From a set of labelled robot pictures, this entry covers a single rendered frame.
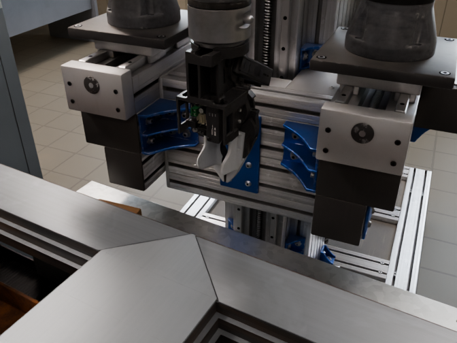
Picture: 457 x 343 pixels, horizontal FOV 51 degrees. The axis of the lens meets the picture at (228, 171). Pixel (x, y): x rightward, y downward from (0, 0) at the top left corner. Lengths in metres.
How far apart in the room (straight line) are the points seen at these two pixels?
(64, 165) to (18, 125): 1.21
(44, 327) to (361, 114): 0.51
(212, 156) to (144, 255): 0.17
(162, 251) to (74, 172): 1.96
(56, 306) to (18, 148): 0.93
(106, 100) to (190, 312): 0.49
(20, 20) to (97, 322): 3.53
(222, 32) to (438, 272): 1.63
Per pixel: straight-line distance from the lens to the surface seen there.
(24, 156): 1.52
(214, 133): 0.60
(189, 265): 0.63
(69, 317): 0.60
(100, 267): 0.65
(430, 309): 0.90
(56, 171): 2.62
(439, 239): 2.21
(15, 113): 1.47
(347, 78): 0.84
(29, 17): 4.06
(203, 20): 0.57
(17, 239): 0.79
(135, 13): 0.99
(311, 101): 0.89
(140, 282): 0.62
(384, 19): 0.84
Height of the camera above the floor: 1.29
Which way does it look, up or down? 32 degrees down
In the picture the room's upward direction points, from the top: straight up
